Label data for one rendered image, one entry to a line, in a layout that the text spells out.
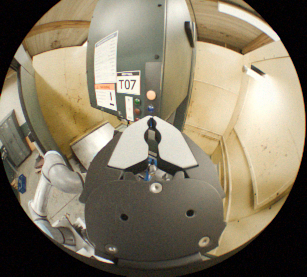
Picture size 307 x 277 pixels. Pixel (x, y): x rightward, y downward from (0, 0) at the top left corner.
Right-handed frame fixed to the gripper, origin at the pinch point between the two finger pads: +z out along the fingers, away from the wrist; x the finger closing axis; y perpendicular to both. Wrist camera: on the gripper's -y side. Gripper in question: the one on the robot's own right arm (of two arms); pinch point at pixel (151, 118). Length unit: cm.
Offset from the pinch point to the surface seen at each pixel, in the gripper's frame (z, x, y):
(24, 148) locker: -1, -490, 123
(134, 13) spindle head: 16.7, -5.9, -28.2
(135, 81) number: 15.7, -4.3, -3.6
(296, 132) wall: -18, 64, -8
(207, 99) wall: 88, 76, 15
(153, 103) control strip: 12.5, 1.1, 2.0
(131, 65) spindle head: 16.5, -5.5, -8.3
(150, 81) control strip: 13.1, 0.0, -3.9
